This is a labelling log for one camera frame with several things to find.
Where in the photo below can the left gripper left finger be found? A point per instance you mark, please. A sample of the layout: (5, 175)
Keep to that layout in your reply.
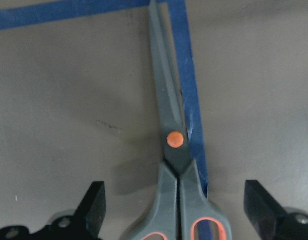
(84, 224)

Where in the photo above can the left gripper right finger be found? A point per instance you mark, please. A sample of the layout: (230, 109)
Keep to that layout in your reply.
(269, 219)

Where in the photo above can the grey orange scissors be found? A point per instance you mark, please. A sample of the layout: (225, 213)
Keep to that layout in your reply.
(180, 205)

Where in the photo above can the brown gridded table mat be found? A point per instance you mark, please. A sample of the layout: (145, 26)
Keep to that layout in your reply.
(77, 104)

